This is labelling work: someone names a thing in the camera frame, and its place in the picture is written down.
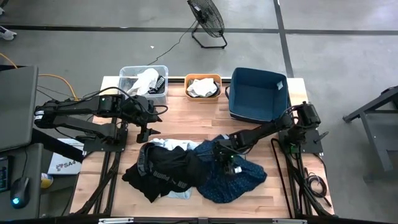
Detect black keyboard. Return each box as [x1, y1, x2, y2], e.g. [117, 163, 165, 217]
[0, 155, 9, 193]

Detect yellow-orange plastic basket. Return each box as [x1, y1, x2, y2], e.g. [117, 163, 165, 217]
[183, 73, 223, 102]

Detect black metal stand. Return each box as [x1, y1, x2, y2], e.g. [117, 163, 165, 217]
[343, 84, 398, 182]

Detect yellow extension cord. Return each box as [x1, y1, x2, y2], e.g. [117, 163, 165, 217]
[0, 52, 78, 101]

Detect grey Puma briefs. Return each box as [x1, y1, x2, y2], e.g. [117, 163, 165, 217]
[149, 74, 166, 95]

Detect coiled black cable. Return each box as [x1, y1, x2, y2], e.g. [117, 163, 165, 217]
[303, 167, 333, 208]

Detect navy dotted cloth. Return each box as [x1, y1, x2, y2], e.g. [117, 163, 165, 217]
[193, 134, 268, 205]

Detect small white cloth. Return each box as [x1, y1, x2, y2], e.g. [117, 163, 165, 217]
[187, 77, 218, 98]

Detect blue fabric storage bin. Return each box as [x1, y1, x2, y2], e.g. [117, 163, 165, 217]
[225, 67, 290, 124]

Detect grey flat monitor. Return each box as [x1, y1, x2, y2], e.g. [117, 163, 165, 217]
[0, 65, 39, 152]

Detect black computer mouse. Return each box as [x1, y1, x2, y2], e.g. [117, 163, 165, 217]
[9, 176, 31, 209]

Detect clear plastic bin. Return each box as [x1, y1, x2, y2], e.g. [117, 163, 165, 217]
[118, 64, 169, 106]

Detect black Puma shorts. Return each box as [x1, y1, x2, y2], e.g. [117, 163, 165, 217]
[121, 142, 215, 203]

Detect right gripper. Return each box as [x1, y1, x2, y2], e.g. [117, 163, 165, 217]
[213, 138, 241, 176]

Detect black diagonal strut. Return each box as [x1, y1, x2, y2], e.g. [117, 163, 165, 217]
[30, 127, 85, 163]

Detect black aluminium frame rail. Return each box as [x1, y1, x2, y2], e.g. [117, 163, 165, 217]
[73, 149, 131, 216]
[270, 124, 335, 218]

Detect thin black tube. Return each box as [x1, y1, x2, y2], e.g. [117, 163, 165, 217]
[270, 138, 295, 218]

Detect white shoe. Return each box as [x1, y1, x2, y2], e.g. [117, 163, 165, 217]
[0, 25, 18, 41]

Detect black fan power cable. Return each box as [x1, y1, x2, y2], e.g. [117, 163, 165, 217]
[155, 20, 198, 66]

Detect white cardboard box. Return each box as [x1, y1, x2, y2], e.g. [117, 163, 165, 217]
[47, 138, 85, 175]

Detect light blue patterned cloth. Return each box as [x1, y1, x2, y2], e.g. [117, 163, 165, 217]
[148, 138, 201, 200]

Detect dark grey desk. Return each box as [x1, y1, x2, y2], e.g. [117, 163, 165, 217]
[0, 142, 44, 221]

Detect black frame crossbar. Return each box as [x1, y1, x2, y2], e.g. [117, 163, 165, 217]
[70, 214, 336, 224]

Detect black floor fan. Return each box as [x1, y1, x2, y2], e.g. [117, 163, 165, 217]
[187, 0, 228, 50]

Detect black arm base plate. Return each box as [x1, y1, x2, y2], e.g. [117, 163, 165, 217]
[278, 128, 325, 155]
[83, 136, 128, 153]

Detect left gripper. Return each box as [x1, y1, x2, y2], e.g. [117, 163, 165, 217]
[121, 95, 163, 144]

